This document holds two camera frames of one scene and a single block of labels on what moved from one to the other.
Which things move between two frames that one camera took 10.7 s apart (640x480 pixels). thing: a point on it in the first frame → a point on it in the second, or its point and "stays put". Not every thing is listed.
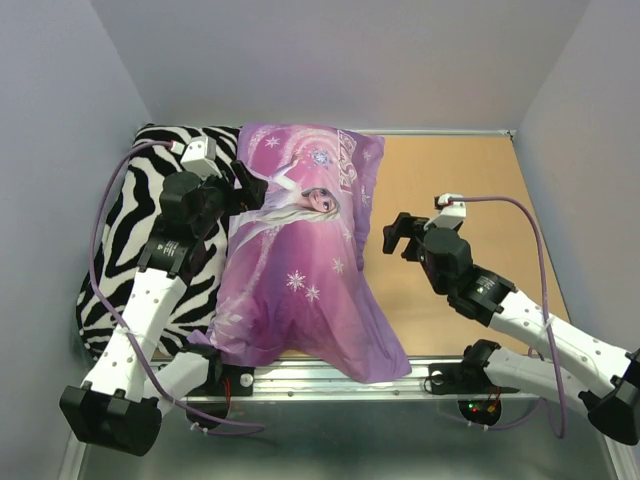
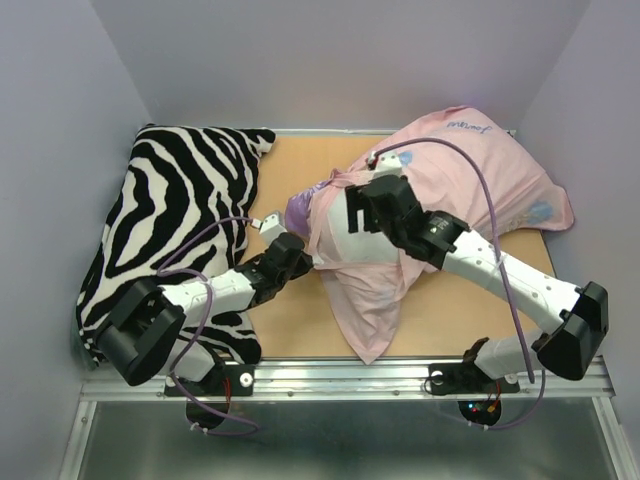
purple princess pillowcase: [296, 287] → [467, 165]
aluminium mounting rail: [311, 382] stays put
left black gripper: [251, 195] → [302, 267]
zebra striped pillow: [128, 222] stays put
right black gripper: [408, 226] → [359, 198]
